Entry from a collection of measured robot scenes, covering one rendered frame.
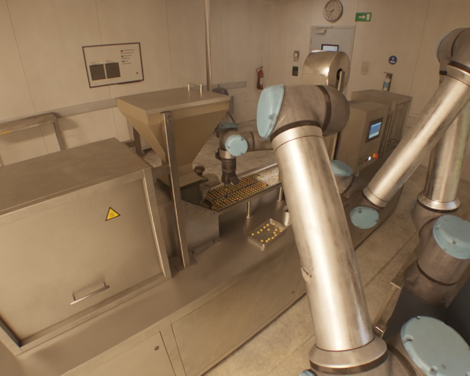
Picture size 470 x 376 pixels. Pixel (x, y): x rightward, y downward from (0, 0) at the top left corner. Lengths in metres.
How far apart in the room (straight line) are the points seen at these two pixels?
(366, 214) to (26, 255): 1.08
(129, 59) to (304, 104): 4.47
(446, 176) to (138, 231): 1.11
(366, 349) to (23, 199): 0.93
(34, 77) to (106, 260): 3.89
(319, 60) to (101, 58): 3.70
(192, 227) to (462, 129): 1.11
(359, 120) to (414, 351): 1.32
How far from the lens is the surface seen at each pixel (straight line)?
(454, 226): 1.03
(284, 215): 1.47
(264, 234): 1.42
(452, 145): 1.02
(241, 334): 1.70
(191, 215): 1.21
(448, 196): 1.10
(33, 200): 0.90
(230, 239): 1.38
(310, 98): 0.60
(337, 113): 0.63
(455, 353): 0.67
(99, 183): 0.87
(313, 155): 0.53
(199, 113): 1.00
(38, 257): 1.00
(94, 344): 1.13
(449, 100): 0.84
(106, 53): 4.81
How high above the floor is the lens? 1.71
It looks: 30 degrees down
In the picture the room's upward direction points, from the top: straight up
